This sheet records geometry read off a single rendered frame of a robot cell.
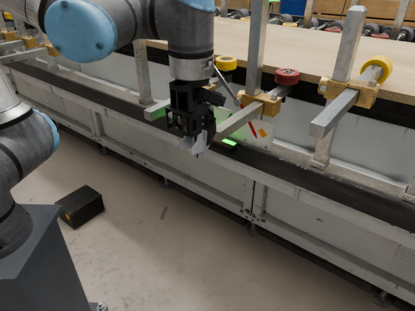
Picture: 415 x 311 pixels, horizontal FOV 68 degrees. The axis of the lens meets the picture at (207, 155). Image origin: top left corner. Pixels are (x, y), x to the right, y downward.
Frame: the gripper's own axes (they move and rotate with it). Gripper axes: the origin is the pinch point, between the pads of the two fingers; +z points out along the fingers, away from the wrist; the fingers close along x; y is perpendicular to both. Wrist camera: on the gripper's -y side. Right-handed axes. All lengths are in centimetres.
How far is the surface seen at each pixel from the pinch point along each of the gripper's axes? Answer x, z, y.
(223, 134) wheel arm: 1.4, -2.0, -8.2
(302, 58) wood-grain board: -3, -7, -67
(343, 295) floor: 40, 83, -47
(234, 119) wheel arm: 0.4, -3.3, -14.8
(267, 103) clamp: 2.7, -3.5, -29.2
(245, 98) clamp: -5.1, -3.1, -29.2
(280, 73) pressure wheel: -1.1, -7.9, -43.9
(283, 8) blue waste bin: -238, 48, -553
